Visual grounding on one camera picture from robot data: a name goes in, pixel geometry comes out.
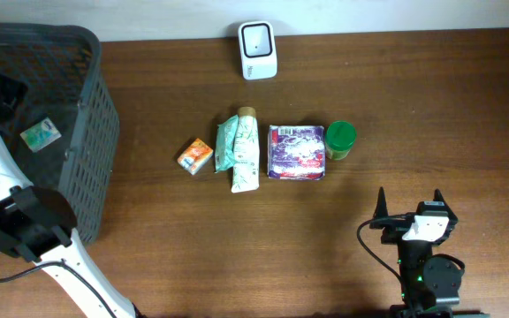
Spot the green lid jar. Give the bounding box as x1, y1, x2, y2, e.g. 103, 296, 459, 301
325, 121, 357, 160

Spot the purple white sanitary pad pack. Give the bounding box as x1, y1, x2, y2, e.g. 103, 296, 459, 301
267, 125, 326, 180

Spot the white green cosmetic tube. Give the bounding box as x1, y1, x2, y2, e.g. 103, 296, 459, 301
232, 107, 260, 193

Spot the teal wet wipes pack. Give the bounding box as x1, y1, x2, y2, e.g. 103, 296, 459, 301
214, 115, 239, 172

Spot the orange small box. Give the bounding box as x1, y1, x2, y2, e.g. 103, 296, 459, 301
177, 138, 214, 175

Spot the small teal tissue packet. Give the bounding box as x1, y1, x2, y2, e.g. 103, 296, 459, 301
20, 117, 62, 153

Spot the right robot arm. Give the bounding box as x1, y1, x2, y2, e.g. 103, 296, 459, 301
357, 189, 487, 318

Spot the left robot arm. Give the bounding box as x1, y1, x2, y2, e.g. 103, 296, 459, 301
0, 23, 139, 317

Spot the white barcode scanner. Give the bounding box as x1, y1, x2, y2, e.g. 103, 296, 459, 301
238, 20, 277, 80

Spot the grey plastic mesh basket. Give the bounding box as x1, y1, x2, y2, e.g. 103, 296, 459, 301
0, 23, 120, 244

